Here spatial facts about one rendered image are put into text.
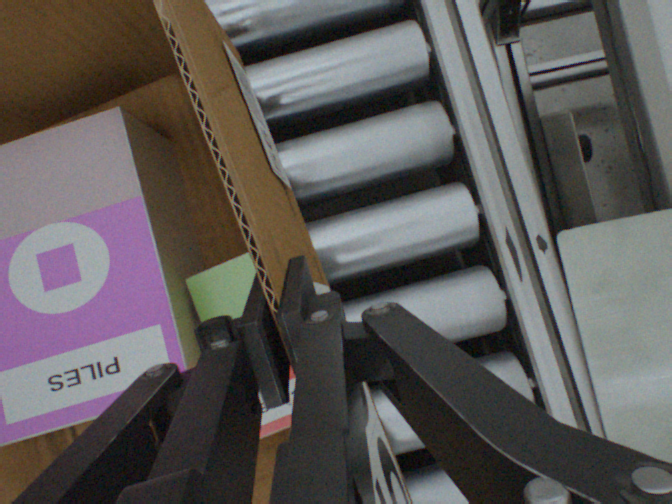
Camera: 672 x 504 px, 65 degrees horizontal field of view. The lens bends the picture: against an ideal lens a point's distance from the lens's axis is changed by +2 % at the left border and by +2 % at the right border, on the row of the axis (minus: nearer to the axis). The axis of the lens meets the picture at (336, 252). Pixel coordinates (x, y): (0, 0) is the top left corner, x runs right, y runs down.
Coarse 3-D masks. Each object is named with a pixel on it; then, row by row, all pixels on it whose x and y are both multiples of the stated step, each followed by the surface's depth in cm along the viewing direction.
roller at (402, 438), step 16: (496, 368) 36; (512, 368) 36; (512, 384) 35; (528, 384) 35; (384, 400) 36; (384, 416) 36; (400, 416) 35; (400, 432) 35; (400, 448) 36; (416, 448) 36
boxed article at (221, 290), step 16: (240, 256) 30; (208, 272) 30; (224, 272) 30; (240, 272) 30; (192, 288) 30; (208, 288) 30; (224, 288) 30; (240, 288) 30; (208, 304) 30; (224, 304) 30; (240, 304) 30; (288, 400) 29; (272, 416) 29; (288, 416) 29; (272, 432) 29
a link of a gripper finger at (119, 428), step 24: (144, 384) 14; (168, 384) 14; (120, 408) 13; (144, 408) 13; (96, 432) 12; (120, 432) 12; (144, 432) 13; (72, 456) 12; (96, 456) 11; (120, 456) 12; (144, 456) 13; (48, 480) 11; (72, 480) 11; (96, 480) 11; (120, 480) 12; (144, 480) 13
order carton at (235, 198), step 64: (0, 0) 25; (64, 0) 26; (128, 0) 28; (192, 0) 25; (0, 64) 29; (64, 64) 31; (128, 64) 33; (192, 64) 19; (0, 128) 35; (192, 128) 35; (256, 128) 29; (192, 192) 35; (256, 192) 21; (256, 256) 18; (0, 448) 36; (64, 448) 35
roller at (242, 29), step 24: (216, 0) 39; (240, 0) 39; (264, 0) 39; (288, 0) 39; (312, 0) 39; (336, 0) 39; (360, 0) 39; (384, 0) 40; (240, 24) 39; (264, 24) 39; (288, 24) 40; (312, 24) 40; (336, 24) 41; (240, 48) 41; (264, 48) 41
